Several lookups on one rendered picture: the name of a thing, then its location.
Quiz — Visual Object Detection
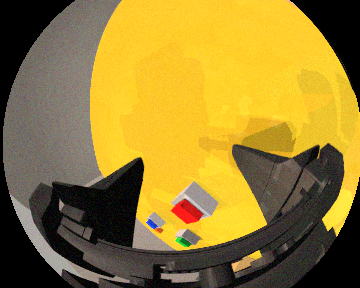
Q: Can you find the red button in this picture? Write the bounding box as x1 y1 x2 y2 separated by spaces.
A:
170 181 219 224

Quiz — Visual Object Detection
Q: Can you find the green button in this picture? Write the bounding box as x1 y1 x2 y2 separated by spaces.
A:
174 229 201 248

